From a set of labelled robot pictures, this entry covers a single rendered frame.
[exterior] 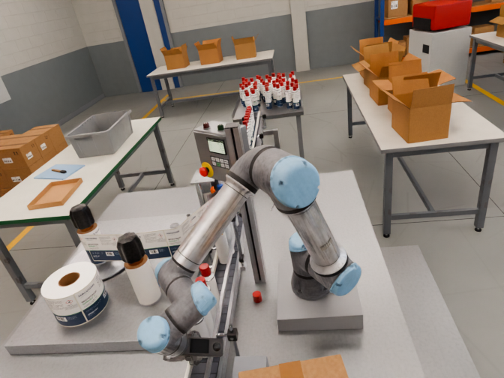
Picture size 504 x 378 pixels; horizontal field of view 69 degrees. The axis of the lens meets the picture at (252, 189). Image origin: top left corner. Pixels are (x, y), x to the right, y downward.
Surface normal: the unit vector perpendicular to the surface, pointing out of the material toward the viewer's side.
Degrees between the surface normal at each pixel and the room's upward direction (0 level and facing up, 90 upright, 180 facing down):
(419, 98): 100
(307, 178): 83
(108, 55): 90
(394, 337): 0
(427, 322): 0
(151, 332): 30
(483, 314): 0
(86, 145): 95
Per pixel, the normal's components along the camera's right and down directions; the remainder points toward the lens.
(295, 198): 0.47, 0.26
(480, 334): -0.15, -0.86
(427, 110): 0.01, 0.49
